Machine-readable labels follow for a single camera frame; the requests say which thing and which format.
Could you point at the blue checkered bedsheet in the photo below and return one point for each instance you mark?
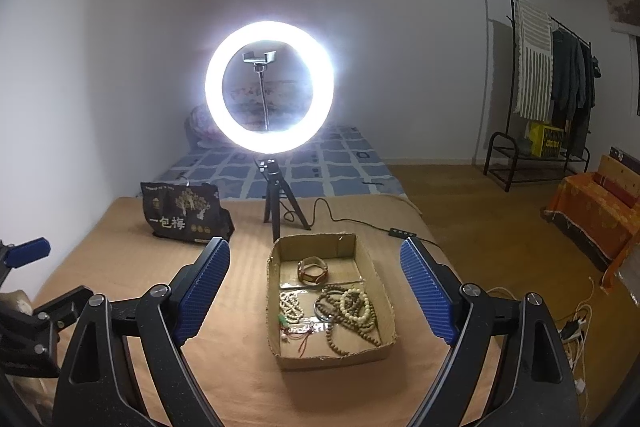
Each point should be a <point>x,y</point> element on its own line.
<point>340,167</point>

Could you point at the clear plastic bag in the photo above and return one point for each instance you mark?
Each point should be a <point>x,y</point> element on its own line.
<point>345,281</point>

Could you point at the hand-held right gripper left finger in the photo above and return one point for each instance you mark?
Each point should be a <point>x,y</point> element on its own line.
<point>205,287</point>

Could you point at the floral pillow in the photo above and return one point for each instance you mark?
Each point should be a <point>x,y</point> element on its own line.
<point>200,127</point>

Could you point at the cardboard box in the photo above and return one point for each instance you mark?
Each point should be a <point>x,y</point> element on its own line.
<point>320,247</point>

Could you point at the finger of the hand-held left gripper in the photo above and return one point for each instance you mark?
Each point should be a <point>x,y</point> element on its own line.
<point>27,252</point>
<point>65,304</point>

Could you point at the black tripod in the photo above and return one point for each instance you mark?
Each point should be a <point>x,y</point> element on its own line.
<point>274,207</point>

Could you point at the striped white towel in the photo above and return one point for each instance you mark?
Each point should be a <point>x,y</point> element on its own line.
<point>535,57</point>

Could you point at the dark snack bag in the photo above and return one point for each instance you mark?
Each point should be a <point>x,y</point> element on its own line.
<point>185,212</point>

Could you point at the metal phone holder clamp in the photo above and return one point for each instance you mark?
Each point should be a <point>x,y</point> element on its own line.
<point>260,57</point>

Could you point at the black clothes rack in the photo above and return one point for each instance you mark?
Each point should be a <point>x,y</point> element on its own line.
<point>502,133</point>

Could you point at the dark bangle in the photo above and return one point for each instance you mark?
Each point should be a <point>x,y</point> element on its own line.
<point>316,309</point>

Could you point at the orange cloth covered seat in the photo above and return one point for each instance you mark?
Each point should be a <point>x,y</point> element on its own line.
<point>585,207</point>

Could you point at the dark hanging clothes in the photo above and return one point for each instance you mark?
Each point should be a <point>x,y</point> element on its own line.
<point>570,77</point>

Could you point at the wall poster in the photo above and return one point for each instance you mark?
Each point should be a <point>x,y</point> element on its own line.
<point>625,9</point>

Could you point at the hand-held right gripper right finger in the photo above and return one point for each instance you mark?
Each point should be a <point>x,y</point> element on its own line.
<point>425,292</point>

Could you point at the yellow box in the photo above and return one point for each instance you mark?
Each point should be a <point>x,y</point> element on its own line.
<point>542,139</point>

